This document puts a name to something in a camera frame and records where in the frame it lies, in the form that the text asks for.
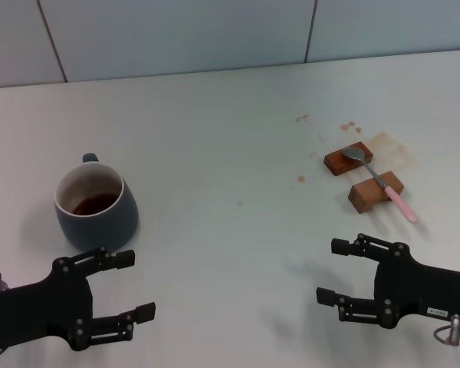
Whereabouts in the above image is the grey ceramic cup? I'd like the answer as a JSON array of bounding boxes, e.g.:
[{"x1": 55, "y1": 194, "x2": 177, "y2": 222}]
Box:
[{"x1": 54, "y1": 153, "x2": 140, "y2": 252}]

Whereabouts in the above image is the dark reddish wooden block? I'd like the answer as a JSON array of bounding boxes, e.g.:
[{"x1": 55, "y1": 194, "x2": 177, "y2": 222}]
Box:
[{"x1": 323, "y1": 141, "x2": 374, "y2": 177}]

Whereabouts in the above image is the dark coffee liquid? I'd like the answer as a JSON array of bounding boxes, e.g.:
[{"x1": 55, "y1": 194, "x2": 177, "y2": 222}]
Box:
[{"x1": 71, "y1": 194, "x2": 119, "y2": 215}]

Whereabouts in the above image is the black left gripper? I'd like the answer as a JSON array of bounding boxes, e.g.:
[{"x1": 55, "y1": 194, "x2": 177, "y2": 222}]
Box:
[{"x1": 0, "y1": 247, "x2": 156, "y2": 352}]

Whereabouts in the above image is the pink handled metal spoon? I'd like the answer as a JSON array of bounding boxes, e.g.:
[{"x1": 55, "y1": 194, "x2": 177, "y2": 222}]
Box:
[{"x1": 341, "y1": 146, "x2": 419, "y2": 224}]

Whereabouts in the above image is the light wooden spoon rest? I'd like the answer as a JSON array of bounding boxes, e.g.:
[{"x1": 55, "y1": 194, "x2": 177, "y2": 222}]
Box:
[{"x1": 347, "y1": 170, "x2": 405, "y2": 214}]

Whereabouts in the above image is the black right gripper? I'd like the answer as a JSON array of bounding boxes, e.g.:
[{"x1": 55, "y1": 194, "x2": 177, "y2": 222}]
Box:
[{"x1": 316, "y1": 232, "x2": 460, "y2": 329}]

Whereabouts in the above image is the right gripper cable with plug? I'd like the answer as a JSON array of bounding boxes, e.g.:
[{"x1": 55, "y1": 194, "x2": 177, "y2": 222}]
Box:
[{"x1": 432, "y1": 314, "x2": 460, "y2": 346}]

